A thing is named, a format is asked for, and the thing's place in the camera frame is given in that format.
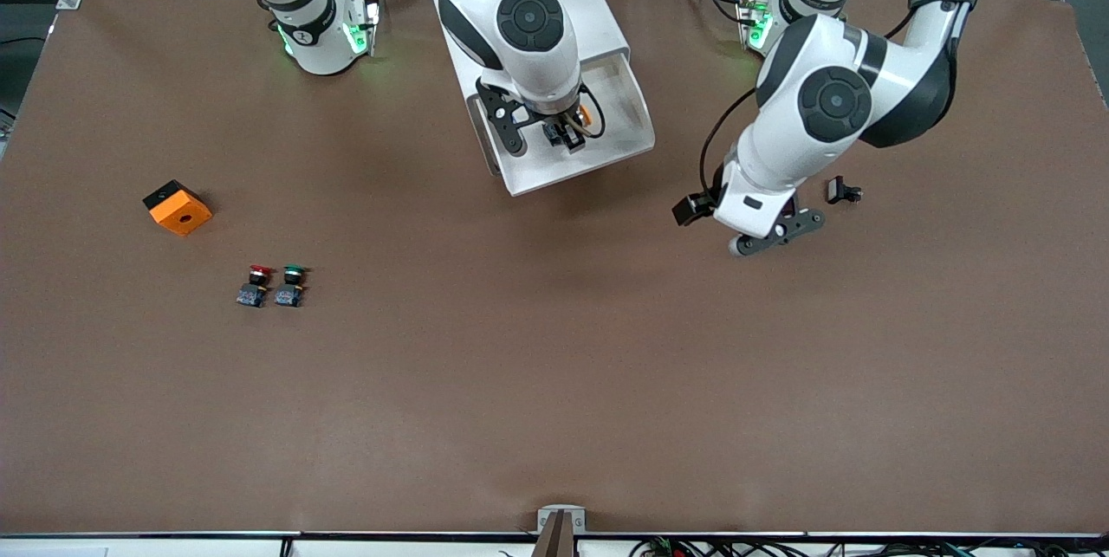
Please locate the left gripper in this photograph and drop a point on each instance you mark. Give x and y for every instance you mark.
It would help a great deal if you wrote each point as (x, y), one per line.
(698, 206)

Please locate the black small component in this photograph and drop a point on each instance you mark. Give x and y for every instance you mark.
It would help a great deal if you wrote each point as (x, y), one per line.
(837, 190)

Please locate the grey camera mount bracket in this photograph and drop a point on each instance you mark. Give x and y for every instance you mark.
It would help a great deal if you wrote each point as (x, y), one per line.
(546, 515)

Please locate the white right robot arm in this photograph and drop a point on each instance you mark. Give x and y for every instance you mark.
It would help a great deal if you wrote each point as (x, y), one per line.
(528, 20)

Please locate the yellow push button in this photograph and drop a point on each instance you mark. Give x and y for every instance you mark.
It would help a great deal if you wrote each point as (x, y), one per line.
(586, 115)

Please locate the red push button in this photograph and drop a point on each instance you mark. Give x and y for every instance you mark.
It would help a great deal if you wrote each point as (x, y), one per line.
(251, 295)

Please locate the green push button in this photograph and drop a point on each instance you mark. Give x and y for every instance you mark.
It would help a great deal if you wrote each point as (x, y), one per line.
(288, 295)

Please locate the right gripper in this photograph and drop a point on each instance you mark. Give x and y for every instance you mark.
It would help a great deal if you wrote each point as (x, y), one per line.
(557, 130)

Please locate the brown table mat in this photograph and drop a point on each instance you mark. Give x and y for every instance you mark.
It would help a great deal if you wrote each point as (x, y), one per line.
(554, 366)

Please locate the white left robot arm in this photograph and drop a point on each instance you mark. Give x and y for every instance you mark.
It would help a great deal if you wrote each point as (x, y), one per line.
(780, 141)

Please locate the orange and black button box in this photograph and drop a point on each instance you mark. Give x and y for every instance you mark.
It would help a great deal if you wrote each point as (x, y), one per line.
(180, 215)

